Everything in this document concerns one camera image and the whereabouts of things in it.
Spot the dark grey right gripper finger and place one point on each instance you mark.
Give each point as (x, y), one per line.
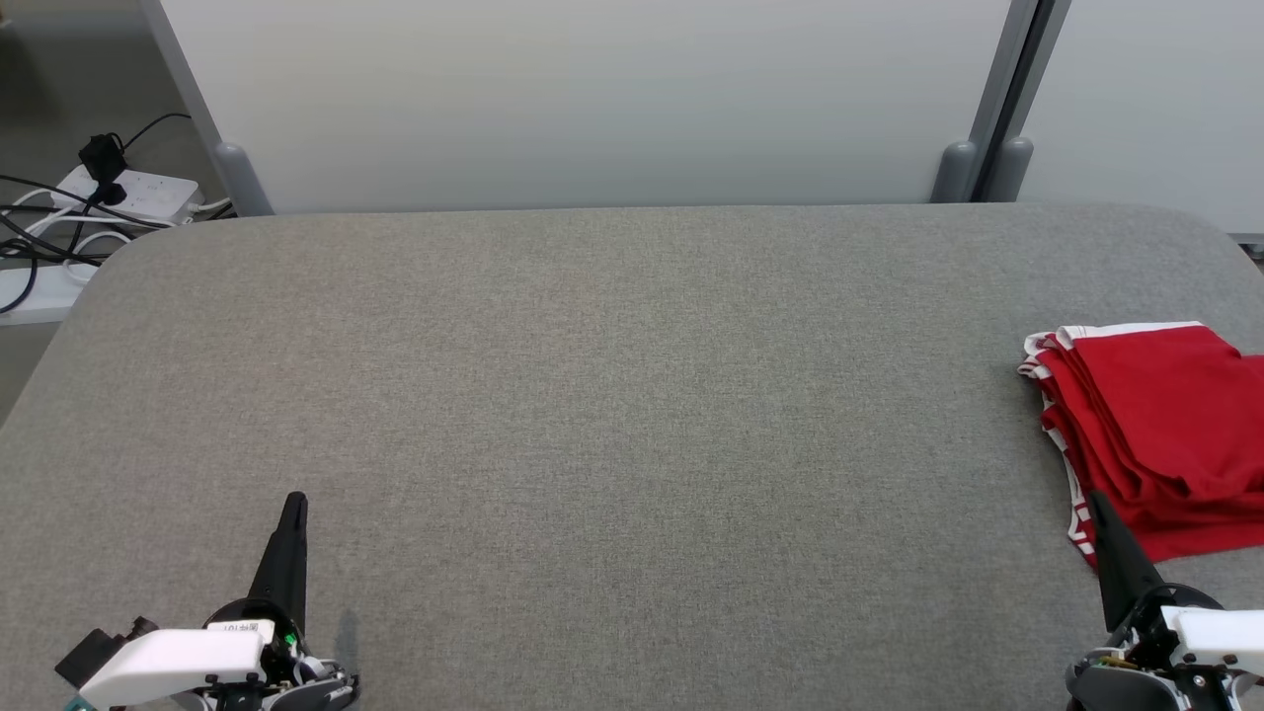
(1121, 573)

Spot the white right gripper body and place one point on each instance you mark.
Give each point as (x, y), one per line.
(1224, 632)

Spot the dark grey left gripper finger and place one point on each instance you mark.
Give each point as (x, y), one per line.
(286, 563)

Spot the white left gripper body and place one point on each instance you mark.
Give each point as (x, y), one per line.
(178, 657)

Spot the red white jersey shirt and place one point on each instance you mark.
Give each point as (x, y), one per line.
(1185, 528)

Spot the red white shorts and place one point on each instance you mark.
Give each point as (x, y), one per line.
(1155, 405)

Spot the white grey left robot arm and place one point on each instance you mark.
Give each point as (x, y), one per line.
(316, 686)

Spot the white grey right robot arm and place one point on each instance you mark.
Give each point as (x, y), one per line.
(1116, 681)

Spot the black plug adapter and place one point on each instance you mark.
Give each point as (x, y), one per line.
(102, 163)

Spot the narrow white partition panel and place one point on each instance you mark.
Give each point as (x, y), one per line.
(1155, 99)

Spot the wide white partition panel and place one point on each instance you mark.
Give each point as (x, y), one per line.
(592, 99)

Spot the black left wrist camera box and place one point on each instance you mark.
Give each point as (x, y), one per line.
(84, 660)

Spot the grey partition post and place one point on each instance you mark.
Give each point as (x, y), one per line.
(242, 183)
(956, 173)
(1009, 170)

